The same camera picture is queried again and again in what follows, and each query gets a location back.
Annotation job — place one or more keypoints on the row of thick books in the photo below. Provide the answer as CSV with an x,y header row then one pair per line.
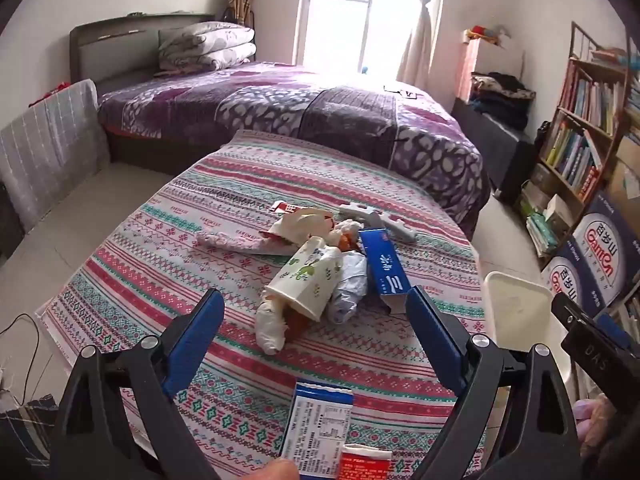
x,y
572,157

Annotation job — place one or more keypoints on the small blue carton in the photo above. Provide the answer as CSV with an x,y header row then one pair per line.
x,y
567,280

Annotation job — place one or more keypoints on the blue toothpaste box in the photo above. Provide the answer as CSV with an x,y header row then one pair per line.
x,y
382,270

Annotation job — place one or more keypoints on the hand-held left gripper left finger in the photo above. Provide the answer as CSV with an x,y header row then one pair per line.
x,y
195,340

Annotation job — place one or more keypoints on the red cloth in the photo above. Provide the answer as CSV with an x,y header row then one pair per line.
x,y
50,94

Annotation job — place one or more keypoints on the pink cabinet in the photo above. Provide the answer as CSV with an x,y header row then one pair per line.
x,y
492,57

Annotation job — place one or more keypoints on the long white tissue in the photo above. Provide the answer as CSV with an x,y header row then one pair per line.
x,y
270,330

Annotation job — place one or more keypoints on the red white box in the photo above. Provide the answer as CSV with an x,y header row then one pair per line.
x,y
365,465

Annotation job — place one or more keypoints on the striped patterned tablecloth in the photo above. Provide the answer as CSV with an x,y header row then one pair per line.
x,y
150,280

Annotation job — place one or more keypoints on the black bag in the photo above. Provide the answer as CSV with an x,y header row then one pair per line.
x,y
542,135

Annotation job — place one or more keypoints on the red white wrapper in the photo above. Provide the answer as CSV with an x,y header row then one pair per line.
x,y
285,206

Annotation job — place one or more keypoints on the dark bed frame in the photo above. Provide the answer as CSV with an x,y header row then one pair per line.
x,y
105,50

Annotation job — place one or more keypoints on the pale curtain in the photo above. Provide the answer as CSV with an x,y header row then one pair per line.
x,y
425,35

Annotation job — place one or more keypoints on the pile of folded clothes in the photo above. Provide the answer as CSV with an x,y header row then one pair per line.
x,y
502,97

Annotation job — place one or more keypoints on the round white tissue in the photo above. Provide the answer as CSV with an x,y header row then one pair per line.
x,y
345,230

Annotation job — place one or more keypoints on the colourful soft toys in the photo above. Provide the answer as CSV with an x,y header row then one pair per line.
x,y
482,34

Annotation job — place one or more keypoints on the large blue carton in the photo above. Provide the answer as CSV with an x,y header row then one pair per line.
x,y
607,250

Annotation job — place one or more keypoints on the blue white carton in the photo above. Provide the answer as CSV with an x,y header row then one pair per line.
x,y
315,425

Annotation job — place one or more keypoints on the pile of pale books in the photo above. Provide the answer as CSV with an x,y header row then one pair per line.
x,y
634,110

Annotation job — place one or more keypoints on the black eyeglasses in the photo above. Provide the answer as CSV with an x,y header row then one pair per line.
x,y
400,91

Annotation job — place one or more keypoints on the white plastic bin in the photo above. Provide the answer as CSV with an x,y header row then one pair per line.
x,y
515,305

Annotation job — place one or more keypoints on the green print paper cup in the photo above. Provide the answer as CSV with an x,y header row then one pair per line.
x,y
305,275

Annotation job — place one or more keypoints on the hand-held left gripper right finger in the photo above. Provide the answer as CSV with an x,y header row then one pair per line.
x,y
435,335

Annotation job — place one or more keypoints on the dark bench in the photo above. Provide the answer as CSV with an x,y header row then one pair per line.
x,y
492,145

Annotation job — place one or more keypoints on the stack of books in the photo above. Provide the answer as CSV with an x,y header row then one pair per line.
x,y
542,230

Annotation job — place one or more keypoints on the brown cardboard box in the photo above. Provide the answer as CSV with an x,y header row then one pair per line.
x,y
625,170

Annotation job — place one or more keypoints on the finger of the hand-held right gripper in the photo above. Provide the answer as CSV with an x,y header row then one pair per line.
x,y
616,330
570,310

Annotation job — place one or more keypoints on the person's left hand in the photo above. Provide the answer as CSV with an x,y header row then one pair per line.
x,y
281,471

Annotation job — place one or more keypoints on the wooden bookshelf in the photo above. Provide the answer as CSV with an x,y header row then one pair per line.
x,y
595,67

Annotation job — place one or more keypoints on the white plastic comb-shaped piece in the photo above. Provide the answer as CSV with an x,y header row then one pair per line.
x,y
395,227

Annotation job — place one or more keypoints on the dark plaid cloth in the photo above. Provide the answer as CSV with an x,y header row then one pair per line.
x,y
25,435

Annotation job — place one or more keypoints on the pink knitted cloth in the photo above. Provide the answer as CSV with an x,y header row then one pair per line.
x,y
230,241

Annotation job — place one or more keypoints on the grey checked cushion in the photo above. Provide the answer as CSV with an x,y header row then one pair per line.
x,y
50,150

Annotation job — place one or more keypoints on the black metal rack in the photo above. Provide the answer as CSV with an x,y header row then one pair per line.
x,y
250,20

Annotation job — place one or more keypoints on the grey plastic bag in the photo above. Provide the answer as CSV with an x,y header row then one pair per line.
x,y
350,285

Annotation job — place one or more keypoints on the curled orange peel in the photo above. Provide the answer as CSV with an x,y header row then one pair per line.
x,y
346,244

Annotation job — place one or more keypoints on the long orange peel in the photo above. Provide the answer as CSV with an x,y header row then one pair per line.
x,y
296,327

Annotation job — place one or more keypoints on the bright window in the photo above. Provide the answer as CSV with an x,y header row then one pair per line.
x,y
345,15

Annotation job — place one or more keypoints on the white tan paper box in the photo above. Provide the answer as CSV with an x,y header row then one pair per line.
x,y
560,212

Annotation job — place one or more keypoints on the folded floral quilt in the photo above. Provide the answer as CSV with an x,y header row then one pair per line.
x,y
210,45

